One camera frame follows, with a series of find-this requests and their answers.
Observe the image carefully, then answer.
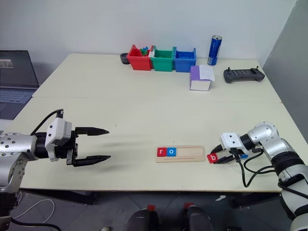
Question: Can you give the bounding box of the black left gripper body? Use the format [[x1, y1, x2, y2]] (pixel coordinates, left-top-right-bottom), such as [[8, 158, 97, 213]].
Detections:
[[55, 129, 79, 167]]

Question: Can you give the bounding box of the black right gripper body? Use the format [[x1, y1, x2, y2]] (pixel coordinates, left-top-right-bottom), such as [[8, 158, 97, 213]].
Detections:
[[222, 148, 242, 162]]

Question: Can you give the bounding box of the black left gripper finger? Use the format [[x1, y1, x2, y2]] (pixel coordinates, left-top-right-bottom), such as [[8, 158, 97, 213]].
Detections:
[[73, 155, 112, 167], [76, 127, 110, 138]]

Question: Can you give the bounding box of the red letter b block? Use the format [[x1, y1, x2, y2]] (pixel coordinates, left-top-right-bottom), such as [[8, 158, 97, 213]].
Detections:
[[206, 153, 220, 165]]

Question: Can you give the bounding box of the wooden letter tray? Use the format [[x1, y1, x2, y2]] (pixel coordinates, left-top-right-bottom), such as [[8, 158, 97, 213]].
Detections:
[[155, 145, 206, 164]]

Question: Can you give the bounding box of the dark rounded shape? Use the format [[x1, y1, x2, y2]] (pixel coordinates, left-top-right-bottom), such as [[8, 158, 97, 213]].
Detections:
[[183, 205, 215, 231], [125, 208, 160, 231]]

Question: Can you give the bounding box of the purple and white box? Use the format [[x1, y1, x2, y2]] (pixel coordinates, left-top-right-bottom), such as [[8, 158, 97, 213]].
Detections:
[[189, 64, 216, 92]]

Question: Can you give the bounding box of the white paper sheet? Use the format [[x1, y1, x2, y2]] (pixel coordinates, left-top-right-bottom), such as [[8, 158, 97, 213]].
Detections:
[[198, 64, 216, 82]]

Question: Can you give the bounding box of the grey handheld controller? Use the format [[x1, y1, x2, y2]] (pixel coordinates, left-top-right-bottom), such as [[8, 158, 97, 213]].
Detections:
[[222, 66, 266, 84]]

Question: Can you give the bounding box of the dark grey round dish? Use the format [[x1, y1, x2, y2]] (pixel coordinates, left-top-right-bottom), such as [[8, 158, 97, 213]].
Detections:
[[119, 52, 131, 65]]

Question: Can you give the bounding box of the red plastic bin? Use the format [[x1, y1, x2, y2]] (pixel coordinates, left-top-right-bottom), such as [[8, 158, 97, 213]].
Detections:
[[126, 44, 154, 71]]

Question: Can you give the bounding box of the dark grey laptop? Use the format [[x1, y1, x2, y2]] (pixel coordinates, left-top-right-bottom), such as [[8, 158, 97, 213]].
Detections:
[[0, 50, 40, 121]]

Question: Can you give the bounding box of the blue plastic bin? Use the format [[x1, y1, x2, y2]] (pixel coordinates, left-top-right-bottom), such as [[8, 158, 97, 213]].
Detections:
[[172, 46, 197, 73]]

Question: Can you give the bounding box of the green plastic bin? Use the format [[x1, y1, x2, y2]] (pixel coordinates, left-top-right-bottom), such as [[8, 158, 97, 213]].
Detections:
[[150, 45, 177, 72]]

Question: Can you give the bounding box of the blue drink can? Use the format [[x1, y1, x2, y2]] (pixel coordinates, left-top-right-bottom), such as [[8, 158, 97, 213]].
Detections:
[[207, 35, 223, 66]]

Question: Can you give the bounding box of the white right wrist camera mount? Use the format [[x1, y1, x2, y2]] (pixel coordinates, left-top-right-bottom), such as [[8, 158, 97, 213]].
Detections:
[[219, 132, 244, 152]]

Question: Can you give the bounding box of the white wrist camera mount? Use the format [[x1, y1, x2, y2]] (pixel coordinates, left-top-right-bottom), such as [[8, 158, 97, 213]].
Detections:
[[45, 117, 73, 162], [219, 132, 244, 152]]

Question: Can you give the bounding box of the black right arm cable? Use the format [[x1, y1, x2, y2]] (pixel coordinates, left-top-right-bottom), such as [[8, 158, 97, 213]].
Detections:
[[234, 147, 280, 189]]

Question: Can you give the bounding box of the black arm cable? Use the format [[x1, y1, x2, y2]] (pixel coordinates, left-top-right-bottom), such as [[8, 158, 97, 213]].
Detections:
[[30, 108, 64, 136], [234, 147, 280, 189]]

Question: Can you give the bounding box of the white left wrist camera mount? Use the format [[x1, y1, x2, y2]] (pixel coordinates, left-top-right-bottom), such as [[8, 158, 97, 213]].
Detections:
[[45, 117, 73, 162]]

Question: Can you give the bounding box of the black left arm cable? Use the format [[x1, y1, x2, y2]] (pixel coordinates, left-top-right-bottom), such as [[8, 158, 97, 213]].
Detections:
[[30, 108, 64, 136]]

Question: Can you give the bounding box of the black table frame beam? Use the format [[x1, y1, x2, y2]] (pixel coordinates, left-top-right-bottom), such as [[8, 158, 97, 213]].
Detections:
[[21, 189, 100, 205]]

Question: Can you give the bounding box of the white floor cable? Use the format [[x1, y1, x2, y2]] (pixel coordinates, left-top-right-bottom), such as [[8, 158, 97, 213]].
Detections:
[[12, 199, 56, 225]]

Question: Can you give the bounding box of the black floor cable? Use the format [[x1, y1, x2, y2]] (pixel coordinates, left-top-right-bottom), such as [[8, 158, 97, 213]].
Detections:
[[9, 217, 62, 231]]

